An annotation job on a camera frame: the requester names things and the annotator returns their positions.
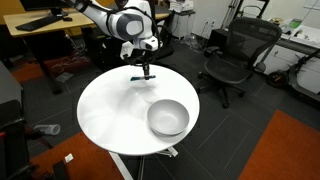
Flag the white floor cables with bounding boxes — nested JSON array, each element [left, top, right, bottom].
[[49, 55, 92, 76]]

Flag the black computer monitor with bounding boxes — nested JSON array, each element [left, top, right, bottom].
[[19, 0, 73, 18]]

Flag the teal marker pen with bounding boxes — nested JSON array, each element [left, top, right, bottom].
[[130, 75, 157, 82]]

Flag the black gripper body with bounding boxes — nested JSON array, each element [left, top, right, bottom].
[[134, 49, 156, 68]]

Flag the black mesh office chair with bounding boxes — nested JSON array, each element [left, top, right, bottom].
[[195, 17, 283, 110]]

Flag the white drawer cabinet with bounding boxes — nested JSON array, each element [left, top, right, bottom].
[[169, 9, 197, 40]]

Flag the black computer case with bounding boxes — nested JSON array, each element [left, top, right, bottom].
[[207, 27, 232, 58]]

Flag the white table base frame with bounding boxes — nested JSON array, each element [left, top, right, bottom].
[[108, 145, 180, 180]]

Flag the grey floor plate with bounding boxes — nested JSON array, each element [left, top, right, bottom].
[[54, 71, 75, 83]]

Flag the wooden desk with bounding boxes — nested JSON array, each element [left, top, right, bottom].
[[3, 7, 171, 95]]

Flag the black electric scooter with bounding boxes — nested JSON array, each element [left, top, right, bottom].
[[265, 49, 320, 104]]

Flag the white bowl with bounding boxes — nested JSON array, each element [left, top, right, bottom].
[[146, 98, 191, 137]]

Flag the small white paper tag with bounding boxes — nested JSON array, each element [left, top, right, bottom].
[[63, 152, 75, 164]]

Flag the black tripod stand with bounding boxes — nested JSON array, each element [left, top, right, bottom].
[[221, 0, 246, 30]]

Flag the black keyboard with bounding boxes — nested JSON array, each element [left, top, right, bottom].
[[14, 15, 65, 33]]

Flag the green box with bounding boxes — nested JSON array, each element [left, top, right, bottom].
[[288, 18, 303, 30]]

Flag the white device box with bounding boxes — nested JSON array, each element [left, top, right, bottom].
[[169, 0, 195, 14]]

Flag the white side desk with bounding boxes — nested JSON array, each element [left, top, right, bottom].
[[256, 18, 320, 96]]

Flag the clear plastic cup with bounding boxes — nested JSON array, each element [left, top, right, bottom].
[[33, 123, 62, 136]]

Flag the grey cabinet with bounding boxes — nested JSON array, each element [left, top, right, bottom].
[[0, 60, 24, 107]]

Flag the white wall outlet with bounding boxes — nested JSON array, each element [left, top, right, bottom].
[[205, 17, 217, 29]]

